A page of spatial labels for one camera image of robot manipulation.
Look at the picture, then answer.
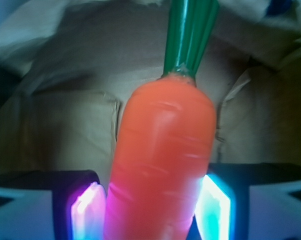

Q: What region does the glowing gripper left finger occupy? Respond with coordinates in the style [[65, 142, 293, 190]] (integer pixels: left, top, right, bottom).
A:
[[0, 170, 106, 240]]

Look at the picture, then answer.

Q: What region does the brown paper bag tray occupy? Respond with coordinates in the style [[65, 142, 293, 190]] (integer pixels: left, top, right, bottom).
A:
[[0, 0, 301, 181]]

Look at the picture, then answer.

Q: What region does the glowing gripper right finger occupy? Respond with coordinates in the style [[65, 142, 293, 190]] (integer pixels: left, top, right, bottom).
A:
[[187, 163, 301, 240]]

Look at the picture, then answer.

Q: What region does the orange toy carrot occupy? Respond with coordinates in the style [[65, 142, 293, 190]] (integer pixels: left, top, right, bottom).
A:
[[103, 0, 219, 240]]

